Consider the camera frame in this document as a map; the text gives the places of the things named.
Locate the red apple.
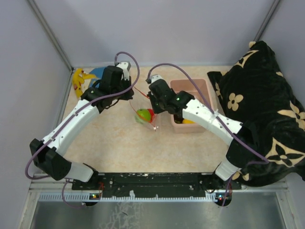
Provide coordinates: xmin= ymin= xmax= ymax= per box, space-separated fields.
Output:
xmin=148 ymin=109 xmax=155 ymax=123

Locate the green apple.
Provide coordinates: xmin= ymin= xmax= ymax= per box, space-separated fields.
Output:
xmin=136 ymin=109 xmax=151 ymax=122

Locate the clear zip bag orange zipper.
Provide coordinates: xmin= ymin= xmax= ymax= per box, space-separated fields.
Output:
xmin=129 ymin=87 xmax=160 ymax=131

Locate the pink plastic bin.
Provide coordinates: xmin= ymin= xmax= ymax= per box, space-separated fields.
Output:
xmin=169 ymin=79 xmax=214 ymax=134

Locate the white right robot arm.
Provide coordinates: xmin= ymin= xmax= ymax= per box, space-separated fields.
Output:
xmin=147 ymin=75 xmax=260 ymax=189

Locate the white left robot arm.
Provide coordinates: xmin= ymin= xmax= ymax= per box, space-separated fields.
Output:
xmin=30 ymin=62 xmax=134 ymax=189

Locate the blue cloth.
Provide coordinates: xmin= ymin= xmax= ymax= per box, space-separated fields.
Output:
xmin=89 ymin=67 xmax=105 ymax=87

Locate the yellow lemon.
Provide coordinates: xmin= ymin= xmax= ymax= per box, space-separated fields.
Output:
xmin=182 ymin=119 xmax=195 ymax=125

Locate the yellow plush toy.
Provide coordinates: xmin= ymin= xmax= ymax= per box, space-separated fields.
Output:
xmin=72 ymin=68 xmax=98 ymax=99

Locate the black floral blanket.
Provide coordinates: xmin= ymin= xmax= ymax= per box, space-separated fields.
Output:
xmin=207 ymin=41 xmax=305 ymax=187

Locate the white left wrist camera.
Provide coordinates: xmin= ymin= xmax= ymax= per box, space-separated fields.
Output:
xmin=115 ymin=61 xmax=131 ymax=81

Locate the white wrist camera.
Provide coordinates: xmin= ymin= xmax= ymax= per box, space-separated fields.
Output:
xmin=146 ymin=74 xmax=163 ymax=84
xmin=115 ymin=61 xmax=131 ymax=81

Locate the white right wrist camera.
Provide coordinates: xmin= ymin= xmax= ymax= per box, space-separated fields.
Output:
xmin=146 ymin=74 xmax=163 ymax=84

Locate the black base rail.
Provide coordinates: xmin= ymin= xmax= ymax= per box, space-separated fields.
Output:
xmin=72 ymin=173 xmax=227 ymax=198

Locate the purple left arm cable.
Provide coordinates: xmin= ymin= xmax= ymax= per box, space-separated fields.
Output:
xmin=25 ymin=51 xmax=140 ymax=210

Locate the white slotted cable duct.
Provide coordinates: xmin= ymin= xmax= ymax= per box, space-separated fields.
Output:
xmin=38 ymin=190 xmax=226 ymax=203

